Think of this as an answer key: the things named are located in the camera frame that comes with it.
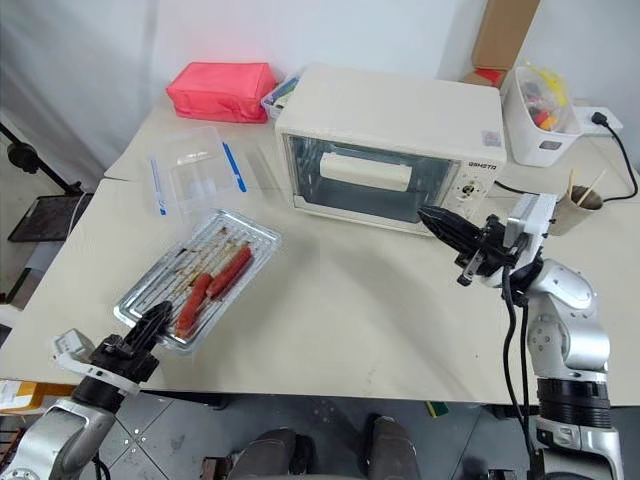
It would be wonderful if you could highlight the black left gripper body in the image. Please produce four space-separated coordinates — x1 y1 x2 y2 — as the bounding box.
88 333 162 387

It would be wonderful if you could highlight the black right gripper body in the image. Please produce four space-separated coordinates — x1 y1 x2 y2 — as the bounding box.
453 213 527 289

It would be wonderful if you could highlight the black plug and power cable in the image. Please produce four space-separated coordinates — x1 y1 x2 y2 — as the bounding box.
493 111 640 204

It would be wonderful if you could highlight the white storage bin with items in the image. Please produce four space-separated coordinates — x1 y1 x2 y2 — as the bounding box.
500 65 584 168

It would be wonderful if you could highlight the cardboard box with label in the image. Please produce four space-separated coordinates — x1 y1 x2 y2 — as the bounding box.
0 380 47 414

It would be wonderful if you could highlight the glass oven door with handle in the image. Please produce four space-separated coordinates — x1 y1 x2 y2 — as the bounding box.
281 131 459 227

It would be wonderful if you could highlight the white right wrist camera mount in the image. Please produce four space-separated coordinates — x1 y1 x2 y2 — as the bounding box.
503 193 559 261

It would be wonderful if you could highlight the brown paper cup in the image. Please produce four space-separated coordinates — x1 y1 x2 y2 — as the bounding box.
549 184 607 238

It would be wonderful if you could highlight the white power strip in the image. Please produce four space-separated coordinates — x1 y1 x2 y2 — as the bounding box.
569 102 624 136

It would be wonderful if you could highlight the cream toaster oven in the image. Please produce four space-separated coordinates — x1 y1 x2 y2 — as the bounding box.
273 62 508 239

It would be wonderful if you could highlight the silver metal baking tray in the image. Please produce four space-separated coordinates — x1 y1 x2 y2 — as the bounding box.
113 208 283 357

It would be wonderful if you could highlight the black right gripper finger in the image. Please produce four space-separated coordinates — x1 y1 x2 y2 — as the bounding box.
417 204 487 246
418 214 484 257

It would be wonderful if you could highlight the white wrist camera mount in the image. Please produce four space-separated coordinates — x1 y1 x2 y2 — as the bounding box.
48 327 141 396
503 193 559 261

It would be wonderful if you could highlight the red fabric bag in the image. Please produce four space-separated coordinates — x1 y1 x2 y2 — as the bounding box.
165 61 279 125

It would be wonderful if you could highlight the brown cardboard box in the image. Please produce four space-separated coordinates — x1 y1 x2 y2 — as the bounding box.
471 0 544 71

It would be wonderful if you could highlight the red sausage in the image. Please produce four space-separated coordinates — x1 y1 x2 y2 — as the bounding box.
207 245 253 301
175 273 213 339

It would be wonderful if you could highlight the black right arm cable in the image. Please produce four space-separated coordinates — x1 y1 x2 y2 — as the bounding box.
501 267 537 459

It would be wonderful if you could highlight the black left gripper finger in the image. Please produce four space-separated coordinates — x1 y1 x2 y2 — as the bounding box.
140 305 175 352
124 300 170 347

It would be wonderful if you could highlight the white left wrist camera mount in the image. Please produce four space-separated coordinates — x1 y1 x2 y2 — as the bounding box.
48 327 141 396

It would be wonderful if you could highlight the clear container with blue clips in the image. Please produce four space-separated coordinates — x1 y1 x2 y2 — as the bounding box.
146 125 249 226

